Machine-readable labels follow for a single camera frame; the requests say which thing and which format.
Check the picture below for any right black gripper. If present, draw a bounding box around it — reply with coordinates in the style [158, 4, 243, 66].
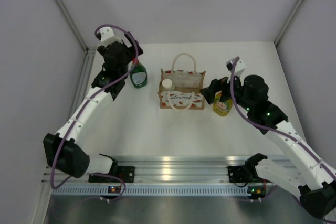
[199, 71, 253, 112]

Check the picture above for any yellow dish soap bottle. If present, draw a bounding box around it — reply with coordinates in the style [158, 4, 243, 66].
[213, 91, 233, 116]

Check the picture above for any green red-capped bottle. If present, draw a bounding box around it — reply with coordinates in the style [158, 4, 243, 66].
[130, 59, 148, 88]

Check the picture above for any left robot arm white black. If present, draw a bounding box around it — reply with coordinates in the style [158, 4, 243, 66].
[43, 27, 143, 182]

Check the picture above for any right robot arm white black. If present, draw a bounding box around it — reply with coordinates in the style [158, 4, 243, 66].
[201, 75, 335, 219]

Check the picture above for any watermelon print canvas bag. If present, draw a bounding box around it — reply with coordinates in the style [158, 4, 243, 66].
[158, 52, 206, 112]

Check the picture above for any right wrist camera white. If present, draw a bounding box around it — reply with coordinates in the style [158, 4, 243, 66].
[226, 57, 246, 83]

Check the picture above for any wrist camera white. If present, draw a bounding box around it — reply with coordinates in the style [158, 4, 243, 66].
[226, 57, 246, 83]
[96, 26, 120, 46]

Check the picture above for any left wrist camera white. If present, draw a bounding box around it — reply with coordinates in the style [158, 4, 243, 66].
[96, 26, 120, 46]

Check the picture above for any left aluminium frame post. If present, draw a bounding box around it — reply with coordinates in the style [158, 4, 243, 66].
[36, 0, 91, 53]

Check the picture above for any aluminium frame post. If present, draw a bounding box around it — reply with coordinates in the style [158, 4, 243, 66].
[36, 0, 91, 53]
[274, 0, 306, 48]

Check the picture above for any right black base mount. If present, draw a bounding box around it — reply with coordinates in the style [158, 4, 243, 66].
[227, 166, 250, 183]

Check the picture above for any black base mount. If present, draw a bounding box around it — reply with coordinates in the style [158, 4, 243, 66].
[227, 166, 250, 183]
[89, 166, 135, 183]

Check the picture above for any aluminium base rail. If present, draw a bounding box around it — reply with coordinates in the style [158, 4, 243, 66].
[41, 155, 300, 184]

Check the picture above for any slotted grey cable duct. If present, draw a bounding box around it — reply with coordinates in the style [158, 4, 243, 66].
[52, 185, 251, 196]

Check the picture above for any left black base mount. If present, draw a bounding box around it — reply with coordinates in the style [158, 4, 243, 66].
[89, 166, 135, 183]

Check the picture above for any right aluminium frame post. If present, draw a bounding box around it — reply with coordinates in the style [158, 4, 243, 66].
[274, 0, 306, 48]

